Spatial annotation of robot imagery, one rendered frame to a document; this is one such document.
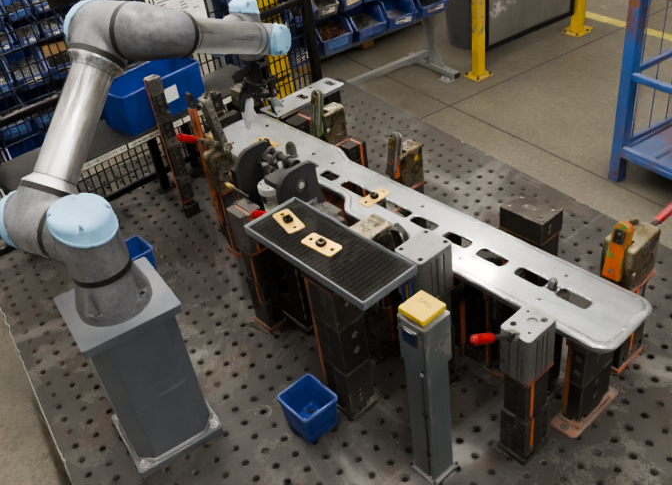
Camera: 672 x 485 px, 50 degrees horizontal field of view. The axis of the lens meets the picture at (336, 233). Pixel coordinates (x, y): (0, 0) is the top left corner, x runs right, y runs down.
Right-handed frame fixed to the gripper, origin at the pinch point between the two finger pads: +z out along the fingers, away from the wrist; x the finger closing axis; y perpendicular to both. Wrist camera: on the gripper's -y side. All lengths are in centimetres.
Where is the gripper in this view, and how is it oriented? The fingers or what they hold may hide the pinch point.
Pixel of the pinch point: (261, 119)
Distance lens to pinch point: 210.4
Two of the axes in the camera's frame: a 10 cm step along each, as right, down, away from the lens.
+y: 6.6, 3.9, -6.4
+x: 7.5, -4.7, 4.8
